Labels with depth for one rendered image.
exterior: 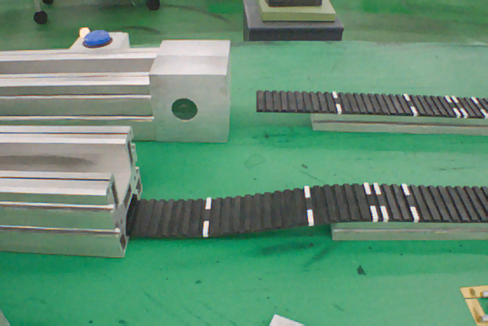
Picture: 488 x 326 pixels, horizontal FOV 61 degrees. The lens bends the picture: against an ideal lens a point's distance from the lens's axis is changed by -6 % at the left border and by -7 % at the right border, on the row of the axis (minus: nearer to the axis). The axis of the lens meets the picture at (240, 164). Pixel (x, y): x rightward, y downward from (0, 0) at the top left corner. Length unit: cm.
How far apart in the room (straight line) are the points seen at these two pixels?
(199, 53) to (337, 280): 32
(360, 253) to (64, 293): 28
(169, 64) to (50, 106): 16
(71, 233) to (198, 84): 22
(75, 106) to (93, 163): 13
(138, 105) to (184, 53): 9
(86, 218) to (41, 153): 10
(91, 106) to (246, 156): 20
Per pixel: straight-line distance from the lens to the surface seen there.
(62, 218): 41
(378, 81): 74
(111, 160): 44
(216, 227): 43
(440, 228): 47
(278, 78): 71
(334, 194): 44
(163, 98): 53
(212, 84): 51
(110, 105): 55
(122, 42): 71
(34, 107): 59
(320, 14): 96
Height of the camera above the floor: 110
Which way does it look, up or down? 38 degrees down
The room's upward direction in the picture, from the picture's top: straight up
